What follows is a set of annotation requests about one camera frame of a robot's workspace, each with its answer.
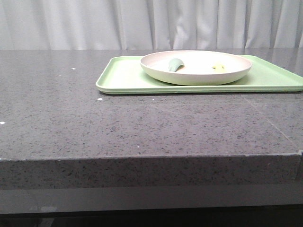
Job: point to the yellow plastic fork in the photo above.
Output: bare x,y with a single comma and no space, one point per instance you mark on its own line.
218,66

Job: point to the light green serving tray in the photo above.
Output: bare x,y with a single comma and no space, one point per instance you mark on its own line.
124,76

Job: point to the light green spoon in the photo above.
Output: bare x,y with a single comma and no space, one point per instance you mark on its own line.
175,64

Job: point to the white pleated curtain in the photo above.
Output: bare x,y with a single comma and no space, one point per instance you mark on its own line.
150,24

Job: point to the white round plate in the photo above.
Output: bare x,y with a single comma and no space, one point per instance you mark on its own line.
197,69

